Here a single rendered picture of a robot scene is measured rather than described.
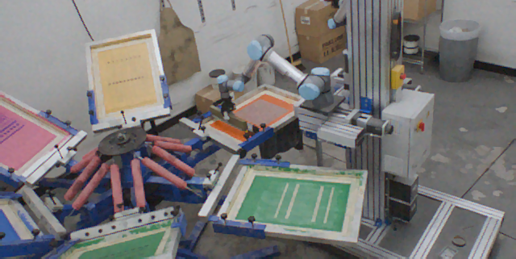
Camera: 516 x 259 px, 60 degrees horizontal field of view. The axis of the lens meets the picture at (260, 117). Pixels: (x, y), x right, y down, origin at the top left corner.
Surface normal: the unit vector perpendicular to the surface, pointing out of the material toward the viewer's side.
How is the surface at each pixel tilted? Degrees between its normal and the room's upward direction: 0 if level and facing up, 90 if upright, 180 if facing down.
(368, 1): 90
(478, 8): 90
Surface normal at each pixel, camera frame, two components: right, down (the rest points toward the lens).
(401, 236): -0.13, -0.85
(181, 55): 0.26, 0.45
